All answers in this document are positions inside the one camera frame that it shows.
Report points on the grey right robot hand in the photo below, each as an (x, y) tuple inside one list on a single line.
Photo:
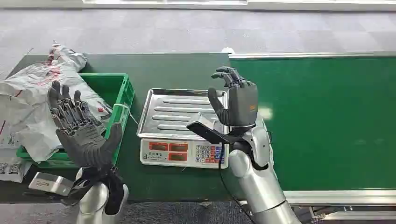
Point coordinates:
[(243, 105)]

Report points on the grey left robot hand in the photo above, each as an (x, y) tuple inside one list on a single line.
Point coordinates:
[(81, 139)]

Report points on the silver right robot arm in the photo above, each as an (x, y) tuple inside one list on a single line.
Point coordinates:
[(260, 182)]

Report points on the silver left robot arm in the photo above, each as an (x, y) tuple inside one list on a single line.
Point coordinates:
[(96, 198)]

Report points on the white zip tie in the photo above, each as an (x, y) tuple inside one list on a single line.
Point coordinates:
[(125, 108)]

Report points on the small white object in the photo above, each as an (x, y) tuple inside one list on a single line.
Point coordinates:
[(228, 50)]

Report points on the green plastic crate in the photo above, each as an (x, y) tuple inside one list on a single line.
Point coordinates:
[(119, 92)]

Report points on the large grey poly parcel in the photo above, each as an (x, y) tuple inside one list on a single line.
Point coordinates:
[(28, 105)]

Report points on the electronic weighing scale steel tray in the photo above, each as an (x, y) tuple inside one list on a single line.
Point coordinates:
[(173, 123)]

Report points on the white parcel with QR labels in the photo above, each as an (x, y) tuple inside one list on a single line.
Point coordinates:
[(12, 168)]

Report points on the crumpled grey parcel red print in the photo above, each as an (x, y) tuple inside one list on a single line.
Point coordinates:
[(66, 58)]

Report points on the green conveyor belt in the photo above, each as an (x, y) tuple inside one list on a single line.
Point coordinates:
[(325, 123)]

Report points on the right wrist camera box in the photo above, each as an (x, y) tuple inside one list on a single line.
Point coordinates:
[(207, 130)]

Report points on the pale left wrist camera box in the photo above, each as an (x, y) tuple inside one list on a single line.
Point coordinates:
[(51, 184)]

